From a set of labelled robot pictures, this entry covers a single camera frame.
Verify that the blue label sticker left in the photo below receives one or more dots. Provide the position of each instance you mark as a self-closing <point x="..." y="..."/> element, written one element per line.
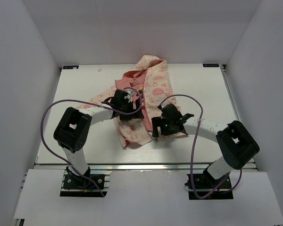
<point x="70" y="67"/>

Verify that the aluminium table edge rail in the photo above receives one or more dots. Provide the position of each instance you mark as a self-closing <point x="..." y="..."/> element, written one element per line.
<point x="109" y="167"/>

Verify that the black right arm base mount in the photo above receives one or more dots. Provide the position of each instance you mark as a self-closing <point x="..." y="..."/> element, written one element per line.
<point x="204" y="186"/>

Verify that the blue label sticker right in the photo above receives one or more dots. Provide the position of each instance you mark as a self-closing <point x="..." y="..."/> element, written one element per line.
<point x="209" y="65"/>

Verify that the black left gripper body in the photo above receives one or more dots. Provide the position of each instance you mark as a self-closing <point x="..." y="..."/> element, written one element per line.
<point x="127" y="107"/>

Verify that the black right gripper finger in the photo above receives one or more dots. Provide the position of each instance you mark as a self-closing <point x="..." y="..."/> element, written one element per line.
<point x="168" y="130"/>
<point x="157" y="125"/>

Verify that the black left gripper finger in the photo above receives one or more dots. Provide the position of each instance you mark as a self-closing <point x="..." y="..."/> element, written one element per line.
<point x="124" y="117"/>
<point x="138" y="114"/>

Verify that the pink and cream printed jacket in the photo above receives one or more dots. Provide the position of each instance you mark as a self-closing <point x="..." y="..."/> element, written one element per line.
<point x="149" y="75"/>

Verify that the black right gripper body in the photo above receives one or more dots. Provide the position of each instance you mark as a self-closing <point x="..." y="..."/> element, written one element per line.
<point x="167" y="123"/>

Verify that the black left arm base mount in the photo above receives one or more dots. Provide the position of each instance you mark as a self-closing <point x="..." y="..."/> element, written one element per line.
<point x="76" y="186"/>

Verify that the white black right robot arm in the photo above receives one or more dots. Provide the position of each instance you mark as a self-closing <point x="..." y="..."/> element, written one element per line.
<point x="235" y="142"/>

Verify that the blue label sticker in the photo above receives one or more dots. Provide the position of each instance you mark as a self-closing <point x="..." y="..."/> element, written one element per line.
<point x="70" y="67"/>
<point x="209" y="65"/>

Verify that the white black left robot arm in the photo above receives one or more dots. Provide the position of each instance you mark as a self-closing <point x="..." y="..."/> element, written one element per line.
<point x="72" y="130"/>

